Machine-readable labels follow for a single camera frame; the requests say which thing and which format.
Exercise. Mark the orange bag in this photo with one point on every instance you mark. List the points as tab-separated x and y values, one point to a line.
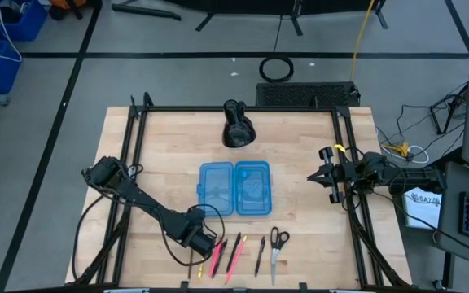
65	4

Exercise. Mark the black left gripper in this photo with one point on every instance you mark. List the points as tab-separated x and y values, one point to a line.
200	238

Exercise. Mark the black stand legs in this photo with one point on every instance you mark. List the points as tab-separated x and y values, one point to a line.
295	20

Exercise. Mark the pink pencil with yellow end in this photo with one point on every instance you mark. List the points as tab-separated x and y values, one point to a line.
235	259

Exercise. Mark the blue transparent pencil box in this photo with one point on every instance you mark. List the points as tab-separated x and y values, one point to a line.
252	191

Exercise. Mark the black vented computer case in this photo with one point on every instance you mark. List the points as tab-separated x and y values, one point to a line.
308	94

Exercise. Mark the black desk leg with caster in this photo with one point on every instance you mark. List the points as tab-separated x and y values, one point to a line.
447	268

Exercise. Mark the short yellow marker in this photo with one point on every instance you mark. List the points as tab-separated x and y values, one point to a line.
200	272

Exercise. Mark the brown pencil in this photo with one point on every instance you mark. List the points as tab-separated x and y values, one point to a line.
190	264

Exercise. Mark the black aluminium table frame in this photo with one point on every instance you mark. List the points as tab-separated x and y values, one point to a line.
340	134

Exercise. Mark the yellow plug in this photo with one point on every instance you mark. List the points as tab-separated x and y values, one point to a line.
397	149

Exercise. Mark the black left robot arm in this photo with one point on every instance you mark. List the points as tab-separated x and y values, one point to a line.
149	199

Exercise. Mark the grey desk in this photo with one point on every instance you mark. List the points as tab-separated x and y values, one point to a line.
450	203

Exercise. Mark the yellow tag on gripper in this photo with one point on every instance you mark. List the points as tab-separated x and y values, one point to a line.
339	148

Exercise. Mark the black pen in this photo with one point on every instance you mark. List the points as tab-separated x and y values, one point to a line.
259	256
233	253
219	260

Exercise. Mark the black floor bar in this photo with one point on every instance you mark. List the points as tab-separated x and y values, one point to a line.
145	11

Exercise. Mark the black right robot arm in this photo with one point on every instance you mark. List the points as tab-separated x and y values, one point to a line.
405	177

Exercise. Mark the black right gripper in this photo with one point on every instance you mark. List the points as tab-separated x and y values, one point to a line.
342	174

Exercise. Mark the white paper sign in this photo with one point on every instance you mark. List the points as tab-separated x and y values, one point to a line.
423	207

